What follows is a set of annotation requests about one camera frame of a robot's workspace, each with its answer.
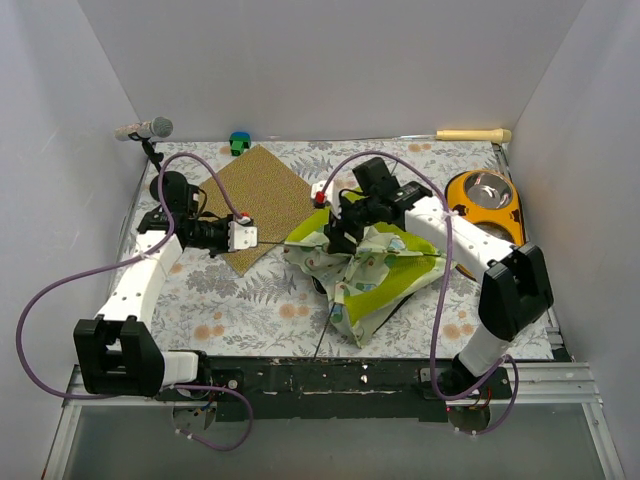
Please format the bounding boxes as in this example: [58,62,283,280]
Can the grey head microphone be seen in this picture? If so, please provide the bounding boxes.
[114,117,174,141]

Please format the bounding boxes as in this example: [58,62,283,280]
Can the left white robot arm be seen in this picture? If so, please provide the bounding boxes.
[73,171,232,400]

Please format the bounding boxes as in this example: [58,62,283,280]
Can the aluminium frame rail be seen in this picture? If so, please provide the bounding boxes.
[43,357,624,479]

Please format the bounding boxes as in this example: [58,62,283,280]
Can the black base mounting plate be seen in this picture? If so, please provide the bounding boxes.
[154,356,514,424]

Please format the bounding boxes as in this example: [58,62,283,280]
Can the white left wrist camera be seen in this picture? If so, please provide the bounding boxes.
[227,216,258,252]

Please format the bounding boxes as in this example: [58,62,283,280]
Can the steel bowl in stand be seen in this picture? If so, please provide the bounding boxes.
[463,171,514,210]

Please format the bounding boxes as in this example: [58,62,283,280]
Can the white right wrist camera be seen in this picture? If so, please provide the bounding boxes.
[310,180,339,209]

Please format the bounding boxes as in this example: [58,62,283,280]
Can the floral patterned tablecloth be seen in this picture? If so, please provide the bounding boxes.
[150,139,505,358]

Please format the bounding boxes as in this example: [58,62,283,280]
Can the green and blue toy block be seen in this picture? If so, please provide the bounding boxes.
[229,131,251,157]

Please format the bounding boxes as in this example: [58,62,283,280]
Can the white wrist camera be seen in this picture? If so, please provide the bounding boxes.
[310,180,339,209]
[227,216,258,252]

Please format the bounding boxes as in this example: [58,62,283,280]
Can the yellow double pet bowl stand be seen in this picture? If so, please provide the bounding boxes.
[445,170,526,246]

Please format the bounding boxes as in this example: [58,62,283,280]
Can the green avocado print pet tent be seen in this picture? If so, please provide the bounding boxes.
[284,210,446,348]

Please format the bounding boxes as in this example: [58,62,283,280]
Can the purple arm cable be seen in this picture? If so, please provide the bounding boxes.
[324,151,520,436]
[15,152,254,453]

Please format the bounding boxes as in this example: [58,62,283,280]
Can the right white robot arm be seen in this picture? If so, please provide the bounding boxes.
[310,151,554,398]

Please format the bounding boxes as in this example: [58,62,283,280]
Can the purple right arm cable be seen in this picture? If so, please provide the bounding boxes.
[324,151,520,436]

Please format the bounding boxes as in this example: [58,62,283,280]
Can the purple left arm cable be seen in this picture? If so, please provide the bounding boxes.
[15,152,254,453]

